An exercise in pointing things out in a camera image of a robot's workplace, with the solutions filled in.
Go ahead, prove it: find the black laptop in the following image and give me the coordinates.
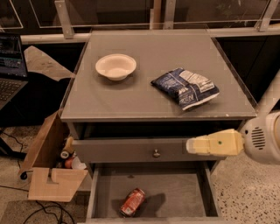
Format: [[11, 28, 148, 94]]
[[0, 32, 28, 109]]

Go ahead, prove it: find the grey top drawer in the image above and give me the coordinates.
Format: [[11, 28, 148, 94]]
[[73, 138, 225, 163]]

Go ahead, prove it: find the blue chip bag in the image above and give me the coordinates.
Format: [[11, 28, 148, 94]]
[[150, 68, 220, 110]]

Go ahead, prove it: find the red coke can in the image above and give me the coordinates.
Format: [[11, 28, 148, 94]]
[[120, 188, 145, 217]]

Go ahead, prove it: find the metal railing frame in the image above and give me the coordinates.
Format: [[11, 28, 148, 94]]
[[0, 0, 280, 43]]

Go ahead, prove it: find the orange ball in box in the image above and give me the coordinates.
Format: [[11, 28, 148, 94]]
[[65, 157, 74, 169]]

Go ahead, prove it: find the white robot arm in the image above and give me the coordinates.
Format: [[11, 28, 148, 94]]
[[186, 71, 280, 165]]

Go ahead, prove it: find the white paper bowl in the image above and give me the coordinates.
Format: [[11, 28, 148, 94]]
[[95, 53, 137, 81]]

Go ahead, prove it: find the round metal drawer knob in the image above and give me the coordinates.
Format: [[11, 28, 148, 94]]
[[152, 150, 161, 158]]

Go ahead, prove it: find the open grey middle drawer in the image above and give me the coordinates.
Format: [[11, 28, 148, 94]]
[[86, 162, 226, 224]]

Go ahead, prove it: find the brown cardboard box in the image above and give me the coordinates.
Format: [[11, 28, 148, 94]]
[[18, 112, 88, 202]]

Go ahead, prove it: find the grey drawer cabinet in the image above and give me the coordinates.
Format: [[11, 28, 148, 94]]
[[59, 28, 259, 224]]

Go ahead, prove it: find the black floor cable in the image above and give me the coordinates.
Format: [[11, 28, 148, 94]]
[[0, 129, 76, 224]]

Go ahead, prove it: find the small bottle in box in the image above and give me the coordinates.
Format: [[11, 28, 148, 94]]
[[60, 136, 74, 159]]

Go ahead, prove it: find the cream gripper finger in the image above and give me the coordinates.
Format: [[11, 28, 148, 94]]
[[186, 129, 244, 157]]

